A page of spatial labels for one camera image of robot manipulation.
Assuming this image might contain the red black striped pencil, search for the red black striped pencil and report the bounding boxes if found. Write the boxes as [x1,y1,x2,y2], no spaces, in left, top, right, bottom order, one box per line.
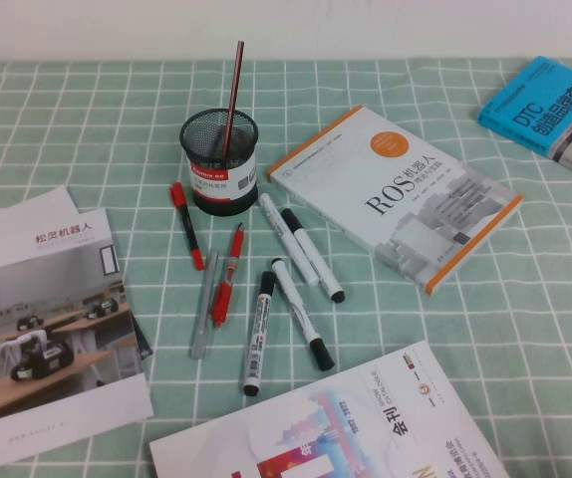
[220,40,245,156]

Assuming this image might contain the white marker with black ends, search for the white marker with black ends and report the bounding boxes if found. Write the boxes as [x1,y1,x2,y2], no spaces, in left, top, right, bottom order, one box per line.
[280,207,347,305]

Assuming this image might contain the red and black marker pen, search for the red and black marker pen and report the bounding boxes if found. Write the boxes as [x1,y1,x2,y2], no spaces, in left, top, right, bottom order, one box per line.
[169,181,206,272]

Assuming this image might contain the red gel pen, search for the red gel pen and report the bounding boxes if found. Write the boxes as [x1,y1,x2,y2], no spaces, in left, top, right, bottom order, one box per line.
[210,221,246,331]

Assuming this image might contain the white marker with black cap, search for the white marker with black cap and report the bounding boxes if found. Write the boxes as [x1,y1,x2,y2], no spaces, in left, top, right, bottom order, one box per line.
[271,257,337,372]

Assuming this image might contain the clear grey pen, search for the clear grey pen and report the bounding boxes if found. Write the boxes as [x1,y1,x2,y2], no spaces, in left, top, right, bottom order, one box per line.
[188,248,220,360]

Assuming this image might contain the white show catalogue magazine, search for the white show catalogue magazine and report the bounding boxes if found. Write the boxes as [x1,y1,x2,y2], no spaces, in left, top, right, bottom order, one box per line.
[147,340,512,478]

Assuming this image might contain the white ROS book orange edge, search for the white ROS book orange edge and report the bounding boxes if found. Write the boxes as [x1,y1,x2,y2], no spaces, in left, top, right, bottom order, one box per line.
[266,104,525,296]

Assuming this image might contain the black mesh pen holder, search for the black mesh pen holder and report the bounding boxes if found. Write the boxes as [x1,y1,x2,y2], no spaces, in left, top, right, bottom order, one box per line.
[179,109,260,218]

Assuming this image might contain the white marker with printed label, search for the white marker with printed label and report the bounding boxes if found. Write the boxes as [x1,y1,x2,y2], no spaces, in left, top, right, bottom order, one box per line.
[242,270,278,397]

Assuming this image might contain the blue DTC book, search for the blue DTC book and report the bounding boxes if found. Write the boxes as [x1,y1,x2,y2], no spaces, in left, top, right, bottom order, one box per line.
[476,55,572,161]

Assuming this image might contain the robot photo brochure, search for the robot photo brochure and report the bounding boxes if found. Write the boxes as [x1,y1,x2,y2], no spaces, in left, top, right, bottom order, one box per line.
[0,207,155,462]

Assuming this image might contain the all white marker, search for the all white marker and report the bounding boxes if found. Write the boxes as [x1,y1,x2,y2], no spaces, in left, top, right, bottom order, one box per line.
[258,192,319,288]

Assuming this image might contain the green checked tablecloth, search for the green checked tablecloth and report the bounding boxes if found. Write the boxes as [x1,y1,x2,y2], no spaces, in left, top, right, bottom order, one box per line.
[0,58,572,478]

